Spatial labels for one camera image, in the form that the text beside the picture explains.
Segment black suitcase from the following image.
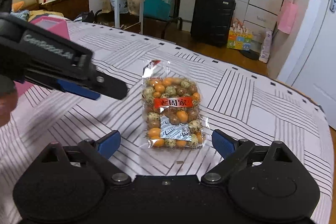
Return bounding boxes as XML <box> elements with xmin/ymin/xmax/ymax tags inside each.
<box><xmin>190</xmin><ymin>0</ymin><xmax>236</xmax><ymax>47</ymax></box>

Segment striped bed sheet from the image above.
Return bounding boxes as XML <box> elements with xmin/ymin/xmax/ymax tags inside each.
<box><xmin>1</xmin><ymin>22</ymin><xmax>334</xmax><ymax>223</ymax></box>

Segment wooden side table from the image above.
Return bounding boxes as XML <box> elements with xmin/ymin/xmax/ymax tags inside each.
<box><xmin>39</xmin><ymin>0</ymin><xmax>90</xmax><ymax>20</ymax></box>

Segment person's left hand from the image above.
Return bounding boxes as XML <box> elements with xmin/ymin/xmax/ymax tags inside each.
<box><xmin>0</xmin><ymin>90</ymin><xmax>18</xmax><ymax>127</ymax></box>

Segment pink paper bag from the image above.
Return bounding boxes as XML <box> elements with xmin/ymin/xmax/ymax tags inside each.
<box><xmin>277</xmin><ymin>0</ymin><xmax>298</xmax><ymax>34</ymax></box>

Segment clear bag mixed nuts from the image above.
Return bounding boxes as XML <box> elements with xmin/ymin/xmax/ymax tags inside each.
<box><xmin>141</xmin><ymin>60</ymin><xmax>206</xmax><ymax>150</ymax></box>

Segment colourful cartoon box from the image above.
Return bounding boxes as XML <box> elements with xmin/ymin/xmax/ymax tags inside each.
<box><xmin>227</xmin><ymin>19</ymin><xmax>253</xmax><ymax>51</ymax></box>

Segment white door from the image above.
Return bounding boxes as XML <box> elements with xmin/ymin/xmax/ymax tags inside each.
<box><xmin>268</xmin><ymin>0</ymin><xmax>335</xmax><ymax>127</ymax></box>

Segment teal shopping bag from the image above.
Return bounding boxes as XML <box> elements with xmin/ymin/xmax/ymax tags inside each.
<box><xmin>143</xmin><ymin>0</ymin><xmax>172</xmax><ymax>21</ymax></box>

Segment pink cardboard box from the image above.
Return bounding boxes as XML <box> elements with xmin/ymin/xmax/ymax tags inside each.
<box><xmin>14</xmin><ymin>16</ymin><xmax>71</xmax><ymax>97</ymax></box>

